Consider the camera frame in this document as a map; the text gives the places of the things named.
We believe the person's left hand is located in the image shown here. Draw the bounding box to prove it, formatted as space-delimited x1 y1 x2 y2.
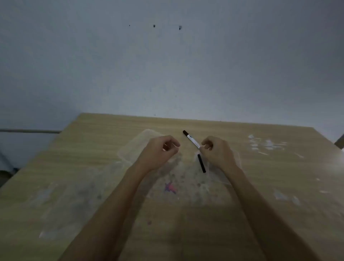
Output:
133 135 181 173

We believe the person's right hand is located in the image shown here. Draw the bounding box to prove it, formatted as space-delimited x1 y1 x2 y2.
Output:
200 136 239 171

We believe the white marker pen black tip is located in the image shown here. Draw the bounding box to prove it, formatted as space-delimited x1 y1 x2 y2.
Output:
183 130 201 150

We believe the person's left forearm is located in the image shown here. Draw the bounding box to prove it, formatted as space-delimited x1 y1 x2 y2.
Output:
58 165 151 261

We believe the person's right forearm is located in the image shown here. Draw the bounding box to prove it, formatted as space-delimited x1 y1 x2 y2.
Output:
224 165 321 261

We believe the clear plastic sheet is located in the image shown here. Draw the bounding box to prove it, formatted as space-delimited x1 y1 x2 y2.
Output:
39 161 151 240

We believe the grey wall rail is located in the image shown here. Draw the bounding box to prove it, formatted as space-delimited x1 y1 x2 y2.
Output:
0 129 61 134

